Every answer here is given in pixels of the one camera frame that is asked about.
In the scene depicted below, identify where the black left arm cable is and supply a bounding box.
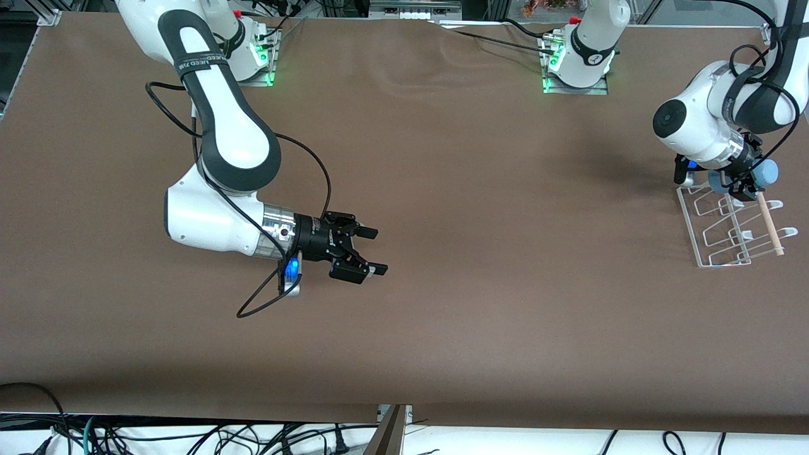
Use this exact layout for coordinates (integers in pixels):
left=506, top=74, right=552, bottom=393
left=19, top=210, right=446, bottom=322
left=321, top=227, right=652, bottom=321
left=719, top=0, right=802, bottom=160

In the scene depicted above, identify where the orange plastic object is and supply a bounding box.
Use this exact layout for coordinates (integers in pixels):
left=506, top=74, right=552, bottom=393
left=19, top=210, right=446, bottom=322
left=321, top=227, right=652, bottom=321
left=523, top=0, right=571, bottom=17

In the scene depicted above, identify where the white connector strip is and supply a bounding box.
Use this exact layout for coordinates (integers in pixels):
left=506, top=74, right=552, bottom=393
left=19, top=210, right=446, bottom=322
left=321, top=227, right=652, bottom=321
left=369, top=0, right=463, bottom=20

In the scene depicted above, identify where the grey metal stand bar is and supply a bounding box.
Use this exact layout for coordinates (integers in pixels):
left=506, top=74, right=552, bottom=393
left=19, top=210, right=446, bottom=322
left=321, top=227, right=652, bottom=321
left=365, top=404, right=413, bottom=455

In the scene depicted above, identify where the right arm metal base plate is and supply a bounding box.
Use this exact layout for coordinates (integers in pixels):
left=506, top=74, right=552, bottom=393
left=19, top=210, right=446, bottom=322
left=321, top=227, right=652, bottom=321
left=237, top=22, right=279, bottom=88

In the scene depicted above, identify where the brown table cover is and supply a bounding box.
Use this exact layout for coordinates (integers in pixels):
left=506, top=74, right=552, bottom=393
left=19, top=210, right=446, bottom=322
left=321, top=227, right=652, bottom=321
left=0, top=11, right=809, bottom=437

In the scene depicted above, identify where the aluminium frame profile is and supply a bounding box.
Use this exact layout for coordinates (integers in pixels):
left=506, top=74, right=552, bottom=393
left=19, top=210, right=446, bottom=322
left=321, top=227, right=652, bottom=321
left=22, top=0, right=64, bottom=27

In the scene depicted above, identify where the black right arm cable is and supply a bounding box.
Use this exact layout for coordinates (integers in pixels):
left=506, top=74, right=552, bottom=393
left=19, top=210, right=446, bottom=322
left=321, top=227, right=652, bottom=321
left=145, top=81, right=333, bottom=319

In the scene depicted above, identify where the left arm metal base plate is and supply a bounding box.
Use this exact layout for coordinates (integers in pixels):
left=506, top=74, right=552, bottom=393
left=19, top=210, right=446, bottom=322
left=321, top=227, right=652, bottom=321
left=542, top=35, right=609, bottom=96

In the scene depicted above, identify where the wooden rack rod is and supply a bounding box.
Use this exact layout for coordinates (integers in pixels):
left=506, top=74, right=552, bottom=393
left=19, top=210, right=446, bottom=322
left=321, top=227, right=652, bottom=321
left=756, top=192, right=786, bottom=257

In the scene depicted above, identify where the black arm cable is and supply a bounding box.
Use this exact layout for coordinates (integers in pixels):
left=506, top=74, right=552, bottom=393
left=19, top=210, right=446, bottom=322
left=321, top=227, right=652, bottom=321
left=719, top=0, right=802, bottom=160
left=145, top=81, right=333, bottom=319

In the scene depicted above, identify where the white wire cup rack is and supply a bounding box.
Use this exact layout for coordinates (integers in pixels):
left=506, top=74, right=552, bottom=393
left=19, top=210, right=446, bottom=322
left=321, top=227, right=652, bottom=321
left=676, top=182, right=798, bottom=269

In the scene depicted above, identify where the black looped floor cable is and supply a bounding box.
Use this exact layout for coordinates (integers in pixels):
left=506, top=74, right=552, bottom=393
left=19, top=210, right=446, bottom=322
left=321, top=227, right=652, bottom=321
left=0, top=382, right=68, bottom=455

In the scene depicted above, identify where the blue plastic cup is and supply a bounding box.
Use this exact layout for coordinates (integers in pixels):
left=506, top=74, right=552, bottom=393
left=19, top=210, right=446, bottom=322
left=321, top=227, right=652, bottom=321
left=707, top=158, right=780, bottom=194

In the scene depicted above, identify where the black cable behind table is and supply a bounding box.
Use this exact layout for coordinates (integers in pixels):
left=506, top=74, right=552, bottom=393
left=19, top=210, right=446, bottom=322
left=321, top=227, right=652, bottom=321
left=430, top=18, right=563, bottom=58

